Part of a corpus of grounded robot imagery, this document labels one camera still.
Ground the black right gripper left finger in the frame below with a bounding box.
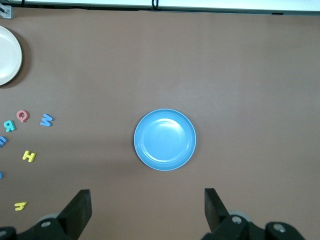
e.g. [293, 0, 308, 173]
[0, 189, 92, 240]

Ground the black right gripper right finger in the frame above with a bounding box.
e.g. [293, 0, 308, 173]
[201, 187, 309, 240]

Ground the yellow foam capital H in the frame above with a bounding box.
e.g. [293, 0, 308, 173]
[22, 150, 37, 163]

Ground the blue foam letter M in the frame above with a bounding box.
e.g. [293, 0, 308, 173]
[39, 113, 54, 127]

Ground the red foam letter Q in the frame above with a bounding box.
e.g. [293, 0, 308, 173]
[16, 110, 30, 123]

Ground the yellow foam lowercase h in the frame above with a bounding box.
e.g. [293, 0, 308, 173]
[14, 201, 28, 212]

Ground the blue plate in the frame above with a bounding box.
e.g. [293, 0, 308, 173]
[133, 108, 197, 172]

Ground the cream plate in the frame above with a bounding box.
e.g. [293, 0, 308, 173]
[0, 25, 23, 87]

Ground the teal foam letter R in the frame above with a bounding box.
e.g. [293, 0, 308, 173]
[3, 120, 17, 133]

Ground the brown table cover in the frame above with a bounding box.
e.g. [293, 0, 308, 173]
[0, 6, 320, 240]

